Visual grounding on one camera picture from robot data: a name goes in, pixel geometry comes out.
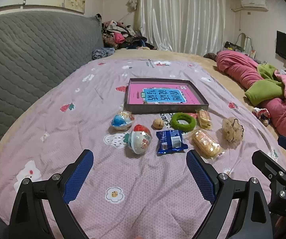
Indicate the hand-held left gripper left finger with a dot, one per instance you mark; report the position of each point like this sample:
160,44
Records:
79,176

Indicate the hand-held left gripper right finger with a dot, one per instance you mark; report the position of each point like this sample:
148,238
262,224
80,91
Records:
200,176

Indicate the large rice cracker packet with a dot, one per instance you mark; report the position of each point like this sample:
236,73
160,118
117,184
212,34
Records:
205,144

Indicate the blue snack packet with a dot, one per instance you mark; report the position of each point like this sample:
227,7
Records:
170,142

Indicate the green fuzzy scrunchie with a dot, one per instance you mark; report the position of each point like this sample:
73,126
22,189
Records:
175,124

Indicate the walnut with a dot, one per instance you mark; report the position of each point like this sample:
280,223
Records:
158,124

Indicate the blue-topped toy egg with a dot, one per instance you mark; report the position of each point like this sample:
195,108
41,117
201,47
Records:
121,121

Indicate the red-topped toy egg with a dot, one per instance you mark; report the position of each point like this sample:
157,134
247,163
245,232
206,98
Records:
139,139

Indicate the dark purple shallow box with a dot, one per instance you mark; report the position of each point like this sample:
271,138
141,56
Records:
157,110

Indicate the small rice cracker packet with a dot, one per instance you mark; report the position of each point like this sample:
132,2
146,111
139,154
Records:
204,119

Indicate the green fleece blanket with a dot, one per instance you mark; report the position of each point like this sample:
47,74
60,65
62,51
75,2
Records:
265,89

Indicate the purple printed blanket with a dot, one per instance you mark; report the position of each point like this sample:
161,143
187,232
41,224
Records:
95,104

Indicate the pink quilt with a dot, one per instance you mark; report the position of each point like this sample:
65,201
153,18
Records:
237,67

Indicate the tan bed sheet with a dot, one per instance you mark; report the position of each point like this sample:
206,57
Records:
207,63

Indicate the black and yellow bag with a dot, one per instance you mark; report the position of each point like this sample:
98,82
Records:
232,46

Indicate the dark brown cloth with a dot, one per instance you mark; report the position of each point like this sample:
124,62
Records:
210,56

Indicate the blue patterned cloth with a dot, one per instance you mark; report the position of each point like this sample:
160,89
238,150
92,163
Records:
103,53

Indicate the grey quilted headboard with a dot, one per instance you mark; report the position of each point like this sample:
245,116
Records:
33,54

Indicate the white air conditioner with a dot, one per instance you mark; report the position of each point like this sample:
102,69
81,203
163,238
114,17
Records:
254,3

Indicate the pile of clothes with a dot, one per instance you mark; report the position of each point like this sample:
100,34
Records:
123,36

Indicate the white curtain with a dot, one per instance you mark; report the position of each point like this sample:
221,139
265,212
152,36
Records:
182,17

